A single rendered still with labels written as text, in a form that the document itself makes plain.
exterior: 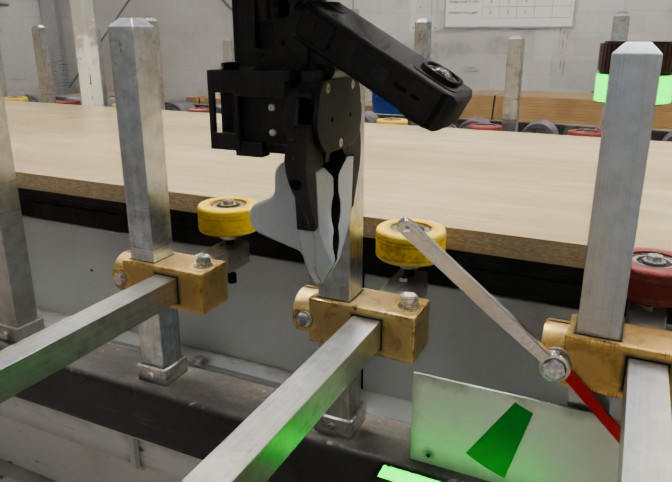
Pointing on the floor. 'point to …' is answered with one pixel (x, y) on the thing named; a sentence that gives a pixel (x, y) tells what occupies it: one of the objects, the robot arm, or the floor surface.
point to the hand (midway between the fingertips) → (329, 266)
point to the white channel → (85, 41)
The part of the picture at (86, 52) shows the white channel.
